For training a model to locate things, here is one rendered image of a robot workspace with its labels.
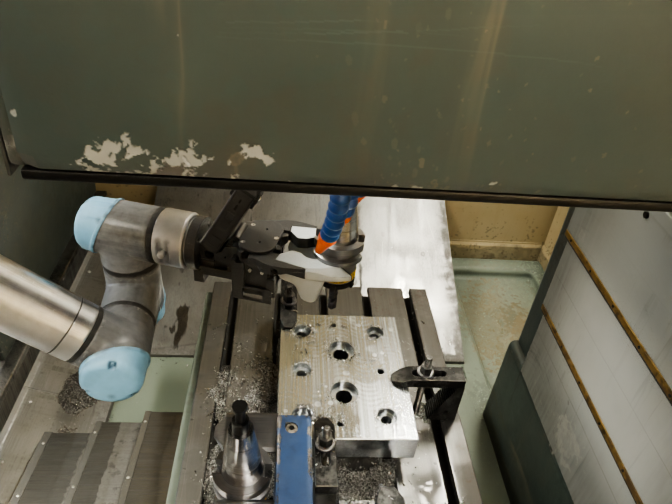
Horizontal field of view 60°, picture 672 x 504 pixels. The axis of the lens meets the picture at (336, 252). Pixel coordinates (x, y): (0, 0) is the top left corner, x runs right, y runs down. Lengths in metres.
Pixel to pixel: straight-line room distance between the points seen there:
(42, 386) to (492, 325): 1.24
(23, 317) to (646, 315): 0.77
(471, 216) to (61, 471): 1.37
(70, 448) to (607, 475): 1.01
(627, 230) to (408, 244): 0.94
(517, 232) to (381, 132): 1.80
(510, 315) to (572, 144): 1.63
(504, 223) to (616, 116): 1.72
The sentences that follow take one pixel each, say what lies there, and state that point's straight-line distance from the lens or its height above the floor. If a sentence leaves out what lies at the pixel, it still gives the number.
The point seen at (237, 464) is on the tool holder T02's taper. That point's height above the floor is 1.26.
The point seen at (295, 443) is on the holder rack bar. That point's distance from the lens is 0.68.
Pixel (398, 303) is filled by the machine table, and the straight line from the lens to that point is 1.37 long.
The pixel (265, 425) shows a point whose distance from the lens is 0.71.
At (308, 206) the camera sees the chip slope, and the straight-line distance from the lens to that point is 1.80.
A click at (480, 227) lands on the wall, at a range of 2.02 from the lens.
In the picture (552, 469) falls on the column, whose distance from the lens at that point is 1.24.
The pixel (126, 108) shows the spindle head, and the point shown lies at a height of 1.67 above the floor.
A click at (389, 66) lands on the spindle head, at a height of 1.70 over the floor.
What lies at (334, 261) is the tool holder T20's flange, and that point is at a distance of 0.70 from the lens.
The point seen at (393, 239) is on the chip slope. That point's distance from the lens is 1.78.
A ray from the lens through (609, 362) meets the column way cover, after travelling 0.99.
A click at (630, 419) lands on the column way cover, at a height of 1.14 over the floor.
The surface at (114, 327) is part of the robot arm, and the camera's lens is 0.76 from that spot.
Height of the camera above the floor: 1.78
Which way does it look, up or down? 36 degrees down
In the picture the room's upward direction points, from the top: 6 degrees clockwise
